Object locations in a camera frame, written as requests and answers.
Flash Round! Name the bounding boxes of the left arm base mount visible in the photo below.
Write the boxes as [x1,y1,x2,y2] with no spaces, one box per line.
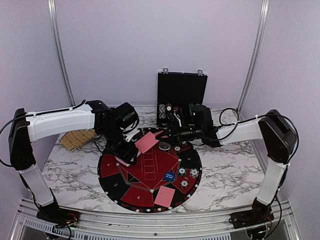
[34,197,80,228]

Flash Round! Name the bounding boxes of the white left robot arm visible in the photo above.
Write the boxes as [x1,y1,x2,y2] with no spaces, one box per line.
[8,100,140,223]

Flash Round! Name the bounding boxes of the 50 chips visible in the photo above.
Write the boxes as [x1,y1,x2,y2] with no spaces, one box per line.
[177,167,187,177]

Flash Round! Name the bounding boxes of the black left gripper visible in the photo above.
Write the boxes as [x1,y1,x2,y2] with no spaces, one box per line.
[100,126,139,165]

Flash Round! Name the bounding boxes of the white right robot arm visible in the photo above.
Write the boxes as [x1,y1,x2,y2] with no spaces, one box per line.
[157,108,300,224]

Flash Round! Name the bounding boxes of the cream blue chips in case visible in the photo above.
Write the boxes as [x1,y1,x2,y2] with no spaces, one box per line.
[157,103,173,124]

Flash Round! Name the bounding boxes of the woven bamboo tray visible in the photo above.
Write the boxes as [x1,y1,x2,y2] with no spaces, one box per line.
[59,129,96,152]

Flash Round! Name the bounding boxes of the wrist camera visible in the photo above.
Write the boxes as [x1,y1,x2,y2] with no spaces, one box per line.
[115,102,140,142]
[190,104,214,137]

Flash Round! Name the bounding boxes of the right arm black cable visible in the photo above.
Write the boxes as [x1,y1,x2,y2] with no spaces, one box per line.
[212,107,300,166]

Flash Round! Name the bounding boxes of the right aluminium frame post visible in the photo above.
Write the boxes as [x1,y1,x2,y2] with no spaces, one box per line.
[236,0,270,114]

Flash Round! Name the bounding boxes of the aluminium frame post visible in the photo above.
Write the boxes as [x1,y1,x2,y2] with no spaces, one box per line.
[236,0,270,114]
[47,0,76,106]

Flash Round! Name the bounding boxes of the left aluminium frame post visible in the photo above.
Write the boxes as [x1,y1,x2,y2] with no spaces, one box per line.
[47,0,76,106]

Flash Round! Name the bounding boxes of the blue small blind button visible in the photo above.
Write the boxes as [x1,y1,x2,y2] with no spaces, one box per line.
[163,172,176,182]

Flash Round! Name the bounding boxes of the clear acrylic dealer button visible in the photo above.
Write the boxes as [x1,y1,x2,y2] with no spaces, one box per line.
[158,142,171,151]

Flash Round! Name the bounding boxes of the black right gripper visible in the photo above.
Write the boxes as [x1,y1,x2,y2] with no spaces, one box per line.
[155,121,204,148]

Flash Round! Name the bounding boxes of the aluminium front rail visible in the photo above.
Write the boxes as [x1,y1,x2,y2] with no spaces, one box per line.
[9,197,301,240]

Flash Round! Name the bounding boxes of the black chip carrying case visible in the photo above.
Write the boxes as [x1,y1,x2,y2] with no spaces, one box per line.
[156,70,208,127]

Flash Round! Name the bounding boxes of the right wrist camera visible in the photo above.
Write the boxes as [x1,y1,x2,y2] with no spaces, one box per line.
[190,104,214,137]

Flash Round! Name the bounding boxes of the red playing card deck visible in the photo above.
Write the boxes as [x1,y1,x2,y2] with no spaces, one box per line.
[115,151,141,167]

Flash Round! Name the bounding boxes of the round red black poker mat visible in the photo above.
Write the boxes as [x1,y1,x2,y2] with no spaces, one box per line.
[97,142,202,213]

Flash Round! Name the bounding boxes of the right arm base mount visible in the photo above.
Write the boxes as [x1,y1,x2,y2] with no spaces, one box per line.
[228,198,274,229]

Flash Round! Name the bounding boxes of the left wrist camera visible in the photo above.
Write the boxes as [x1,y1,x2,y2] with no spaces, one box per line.
[115,102,140,142]

